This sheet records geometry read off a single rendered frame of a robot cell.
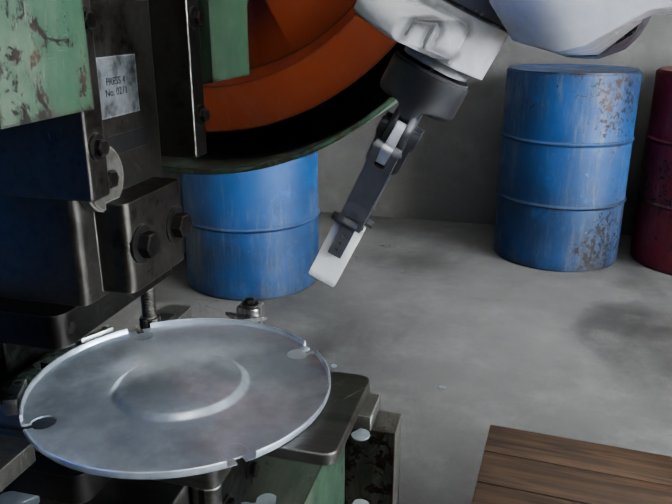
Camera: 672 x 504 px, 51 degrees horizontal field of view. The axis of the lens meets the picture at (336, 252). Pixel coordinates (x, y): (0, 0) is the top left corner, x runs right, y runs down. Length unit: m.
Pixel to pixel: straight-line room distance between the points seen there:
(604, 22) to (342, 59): 0.46
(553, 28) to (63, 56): 0.32
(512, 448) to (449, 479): 0.51
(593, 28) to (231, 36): 0.38
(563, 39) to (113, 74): 0.36
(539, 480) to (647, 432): 0.93
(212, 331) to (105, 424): 0.20
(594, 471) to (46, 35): 1.16
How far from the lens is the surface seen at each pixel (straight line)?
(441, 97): 0.63
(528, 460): 1.38
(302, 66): 0.92
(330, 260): 0.70
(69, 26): 0.52
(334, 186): 4.10
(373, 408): 0.93
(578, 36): 0.51
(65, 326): 0.63
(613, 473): 1.40
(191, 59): 0.70
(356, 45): 0.90
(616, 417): 2.27
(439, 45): 0.60
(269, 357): 0.75
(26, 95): 0.48
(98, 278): 0.64
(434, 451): 1.99
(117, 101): 0.65
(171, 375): 0.72
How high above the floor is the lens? 1.13
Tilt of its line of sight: 19 degrees down
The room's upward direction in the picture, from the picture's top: straight up
